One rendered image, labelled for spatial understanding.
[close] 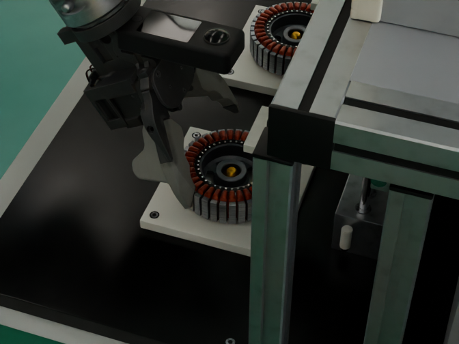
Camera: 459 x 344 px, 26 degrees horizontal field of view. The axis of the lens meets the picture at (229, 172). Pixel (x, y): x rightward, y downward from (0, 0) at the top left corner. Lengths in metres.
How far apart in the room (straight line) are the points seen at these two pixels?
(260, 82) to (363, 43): 0.48
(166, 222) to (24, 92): 1.41
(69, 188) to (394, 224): 0.47
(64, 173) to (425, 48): 0.51
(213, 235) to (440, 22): 0.39
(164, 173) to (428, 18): 0.35
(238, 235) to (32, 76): 1.48
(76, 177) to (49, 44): 1.45
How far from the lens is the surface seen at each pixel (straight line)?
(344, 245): 1.00
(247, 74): 1.19
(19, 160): 1.16
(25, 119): 2.33
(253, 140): 0.97
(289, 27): 1.22
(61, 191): 1.09
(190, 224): 1.02
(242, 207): 1.00
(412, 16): 0.72
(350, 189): 1.01
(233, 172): 1.04
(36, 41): 2.54
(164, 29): 0.94
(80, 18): 0.93
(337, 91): 0.67
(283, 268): 0.80
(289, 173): 0.71
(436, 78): 0.69
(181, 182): 0.97
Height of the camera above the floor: 1.55
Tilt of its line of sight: 46 degrees down
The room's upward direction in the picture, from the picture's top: straight up
